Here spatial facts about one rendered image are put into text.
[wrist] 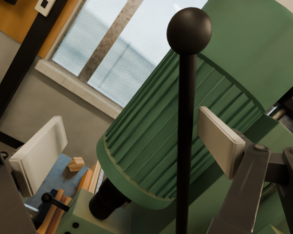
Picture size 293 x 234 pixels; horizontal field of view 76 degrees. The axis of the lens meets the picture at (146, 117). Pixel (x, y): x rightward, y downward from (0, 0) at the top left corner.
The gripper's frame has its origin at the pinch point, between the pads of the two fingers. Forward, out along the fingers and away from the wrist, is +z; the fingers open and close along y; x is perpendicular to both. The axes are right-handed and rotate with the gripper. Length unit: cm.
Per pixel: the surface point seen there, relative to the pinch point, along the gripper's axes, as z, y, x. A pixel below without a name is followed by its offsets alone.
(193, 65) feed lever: -0.4, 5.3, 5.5
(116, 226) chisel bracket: 12.4, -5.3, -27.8
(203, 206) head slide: 7.2, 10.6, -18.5
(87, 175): 38, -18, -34
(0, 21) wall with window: 136, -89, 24
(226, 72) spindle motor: 6.1, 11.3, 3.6
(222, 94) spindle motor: 6.1, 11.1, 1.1
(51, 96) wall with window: 139, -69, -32
